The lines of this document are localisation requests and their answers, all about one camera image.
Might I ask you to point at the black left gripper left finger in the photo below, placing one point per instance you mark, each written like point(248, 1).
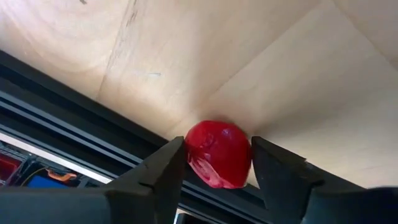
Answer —
point(155, 186)

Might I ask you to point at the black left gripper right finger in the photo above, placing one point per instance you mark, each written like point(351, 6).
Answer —
point(286, 186)

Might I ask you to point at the red bell pepper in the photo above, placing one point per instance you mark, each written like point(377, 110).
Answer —
point(219, 154)

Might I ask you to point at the orange clip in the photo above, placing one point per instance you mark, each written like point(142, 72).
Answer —
point(62, 176)

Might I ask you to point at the blue box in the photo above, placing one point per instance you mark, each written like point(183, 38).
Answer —
point(43, 182)

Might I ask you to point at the red box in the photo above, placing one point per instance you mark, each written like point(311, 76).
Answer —
point(4, 165)

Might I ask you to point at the black aluminium table frame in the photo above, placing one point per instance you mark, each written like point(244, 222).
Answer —
point(62, 102)

